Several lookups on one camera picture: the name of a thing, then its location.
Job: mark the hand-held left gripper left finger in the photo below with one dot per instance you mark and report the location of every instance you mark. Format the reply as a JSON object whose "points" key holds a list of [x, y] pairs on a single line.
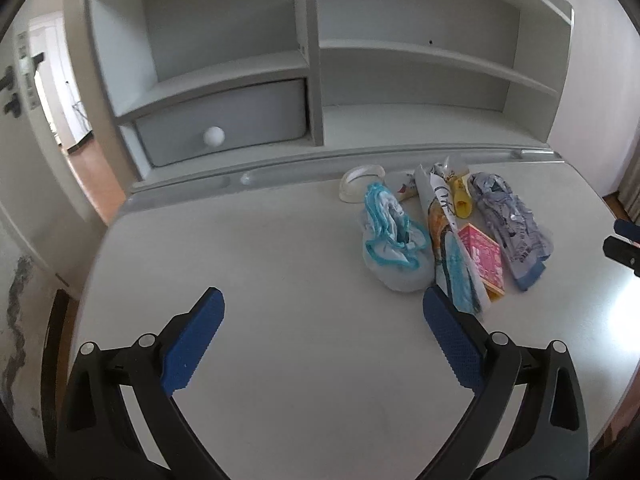
{"points": [[195, 340]]}

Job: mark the small pink red box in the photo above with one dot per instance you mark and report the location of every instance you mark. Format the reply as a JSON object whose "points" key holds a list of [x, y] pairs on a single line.
{"points": [[482, 260]]}

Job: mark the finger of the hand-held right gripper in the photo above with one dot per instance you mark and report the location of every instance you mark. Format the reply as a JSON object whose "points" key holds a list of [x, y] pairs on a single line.
{"points": [[631, 229], [625, 255]]}

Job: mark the white door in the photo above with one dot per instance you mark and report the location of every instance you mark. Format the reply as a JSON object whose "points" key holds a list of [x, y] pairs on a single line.
{"points": [[20, 160]]}

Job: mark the grey desk hutch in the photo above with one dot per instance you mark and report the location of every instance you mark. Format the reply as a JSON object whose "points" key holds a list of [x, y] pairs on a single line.
{"points": [[400, 70]]}

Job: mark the long white printed wrapper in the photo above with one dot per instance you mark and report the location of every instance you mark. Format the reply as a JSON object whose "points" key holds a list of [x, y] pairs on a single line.
{"points": [[445, 240]]}

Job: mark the white drawer knob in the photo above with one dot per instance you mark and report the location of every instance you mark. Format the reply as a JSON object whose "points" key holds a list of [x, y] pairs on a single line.
{"points": [[214, 137]]}

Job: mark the grey drawer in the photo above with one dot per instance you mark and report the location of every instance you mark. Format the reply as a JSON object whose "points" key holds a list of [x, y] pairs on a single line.
{"points": [[260, 110]]}

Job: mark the white wrapper with red print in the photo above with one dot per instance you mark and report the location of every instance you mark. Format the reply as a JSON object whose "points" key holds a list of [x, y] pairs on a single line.
{"points": [[402, 184]]}

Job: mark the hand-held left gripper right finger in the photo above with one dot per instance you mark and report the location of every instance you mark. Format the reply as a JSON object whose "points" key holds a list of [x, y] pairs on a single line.
{"points": [[450, 340]]}

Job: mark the silver wrapper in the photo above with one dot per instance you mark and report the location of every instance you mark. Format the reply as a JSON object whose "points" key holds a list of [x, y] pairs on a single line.
{"points": [[510, 225]]}

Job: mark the white bag with turquoise trim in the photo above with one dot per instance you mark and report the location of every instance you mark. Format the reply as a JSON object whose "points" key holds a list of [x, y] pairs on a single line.
{"points": [[395, 255]]}

